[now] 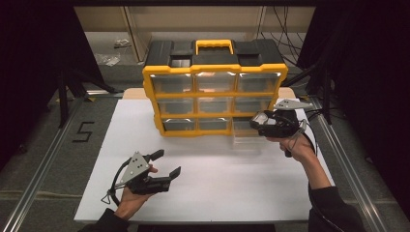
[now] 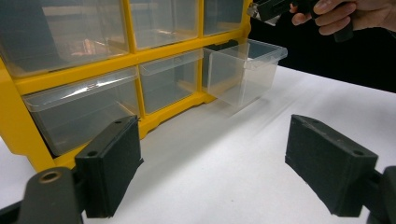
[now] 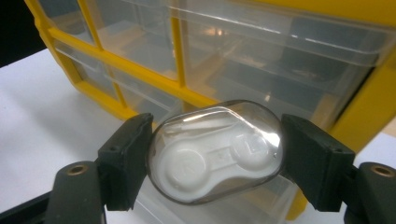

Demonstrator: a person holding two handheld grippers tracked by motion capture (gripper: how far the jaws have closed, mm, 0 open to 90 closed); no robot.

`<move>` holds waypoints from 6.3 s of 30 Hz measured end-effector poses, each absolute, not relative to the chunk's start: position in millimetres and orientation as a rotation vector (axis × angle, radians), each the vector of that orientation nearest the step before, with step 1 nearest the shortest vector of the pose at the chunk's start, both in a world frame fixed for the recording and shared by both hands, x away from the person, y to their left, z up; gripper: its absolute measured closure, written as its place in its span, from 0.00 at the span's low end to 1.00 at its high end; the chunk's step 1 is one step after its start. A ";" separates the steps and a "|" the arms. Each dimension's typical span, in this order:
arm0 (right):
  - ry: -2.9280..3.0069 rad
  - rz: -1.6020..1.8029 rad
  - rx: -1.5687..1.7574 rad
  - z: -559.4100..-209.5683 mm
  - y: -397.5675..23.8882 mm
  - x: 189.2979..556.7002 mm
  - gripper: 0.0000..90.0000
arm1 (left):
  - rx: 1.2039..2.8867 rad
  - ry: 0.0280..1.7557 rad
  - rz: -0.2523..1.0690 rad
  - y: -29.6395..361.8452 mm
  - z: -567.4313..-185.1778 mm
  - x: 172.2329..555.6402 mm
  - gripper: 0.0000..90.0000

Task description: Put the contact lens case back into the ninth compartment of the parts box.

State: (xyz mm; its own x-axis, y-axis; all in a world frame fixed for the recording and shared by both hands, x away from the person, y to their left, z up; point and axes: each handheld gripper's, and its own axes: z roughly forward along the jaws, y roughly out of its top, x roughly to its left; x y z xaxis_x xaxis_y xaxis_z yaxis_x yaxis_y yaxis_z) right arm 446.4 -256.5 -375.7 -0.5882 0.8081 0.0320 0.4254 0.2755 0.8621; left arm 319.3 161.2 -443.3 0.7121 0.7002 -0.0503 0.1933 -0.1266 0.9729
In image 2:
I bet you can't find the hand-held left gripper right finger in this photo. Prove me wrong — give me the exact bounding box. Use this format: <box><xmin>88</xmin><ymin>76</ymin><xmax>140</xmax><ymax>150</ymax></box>
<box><xmin>284</xmin><ymin>114</ymin><xmax>379</xmax><ymax>217</ymax></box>

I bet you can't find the clear plastic drawer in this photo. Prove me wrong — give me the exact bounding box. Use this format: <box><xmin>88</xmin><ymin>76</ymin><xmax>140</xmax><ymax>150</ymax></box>
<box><xmin>202</xmin><ymin>38</ymin><xmax>289</xmax><ymax>109</ymax></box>
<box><xmin>138</xmin><ymin>49</ymin><xmax>205</xmax><ymax>115</ymax></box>
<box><xmin>22</xmin><ymin>66</ymin><xmax>140</xmax><ymax>157</ymax></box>
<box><xmin>0</xmin><ymin>0</ymin><xmax>130</xmax><ymax>78</ymax></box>
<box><xmin>129</xmin><ymin>0</ymin><xmax>200</xmax><ymax>51</ymax></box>
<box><xmin>203</xmin><ymin>0</ymin><xmax>245</xmax><ymax>36</ymax></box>

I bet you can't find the yellow plastic drawer cabinet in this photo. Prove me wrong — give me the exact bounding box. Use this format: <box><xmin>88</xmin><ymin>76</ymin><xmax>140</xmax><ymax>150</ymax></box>
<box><xmin>0</xmin><ymin>0</ymin><xmax>253</xmax><ymax>174</ymax></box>

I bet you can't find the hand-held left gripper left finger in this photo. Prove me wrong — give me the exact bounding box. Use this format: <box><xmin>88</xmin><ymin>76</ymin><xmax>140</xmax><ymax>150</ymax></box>
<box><xmin>74</xmin><ymin>115</ymin><xmax>145</xmax><ymax>219</ymax></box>

